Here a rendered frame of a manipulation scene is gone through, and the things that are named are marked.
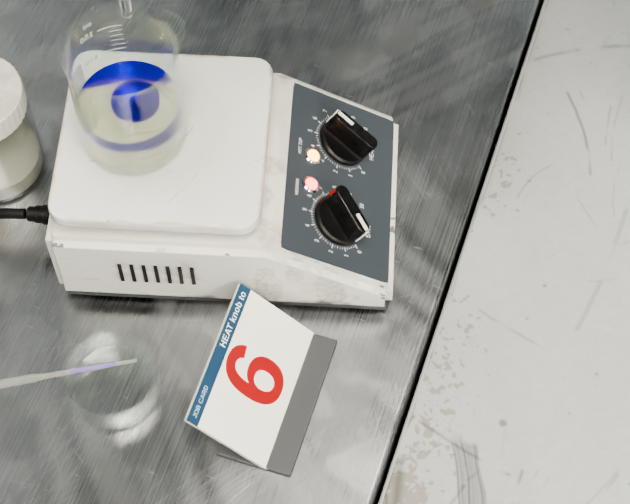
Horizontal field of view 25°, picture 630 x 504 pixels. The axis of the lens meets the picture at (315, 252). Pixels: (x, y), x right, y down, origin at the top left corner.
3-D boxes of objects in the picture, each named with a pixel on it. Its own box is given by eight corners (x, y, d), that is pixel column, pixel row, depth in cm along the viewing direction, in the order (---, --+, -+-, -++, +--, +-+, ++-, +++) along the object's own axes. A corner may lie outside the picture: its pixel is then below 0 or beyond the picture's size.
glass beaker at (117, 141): (107, 202, 79) (86, 113, 71) (63, 119, 82) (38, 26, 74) (219, 153, 80) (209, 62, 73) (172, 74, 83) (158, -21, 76)
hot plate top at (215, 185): (275, 66, 84) (274, 56, 83) (259, 237, 78) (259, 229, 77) (76, 57, 84) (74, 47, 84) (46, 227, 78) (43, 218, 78)
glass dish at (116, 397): (54, 417, 81) (47, 402, 79) (87, 336, 84) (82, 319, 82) (143, 441, 80) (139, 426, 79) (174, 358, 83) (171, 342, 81)
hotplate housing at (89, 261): (396, 139, 91) (403, 63, 84) (390, 318, 84) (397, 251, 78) (57, 123, 92) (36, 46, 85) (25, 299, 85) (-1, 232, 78)
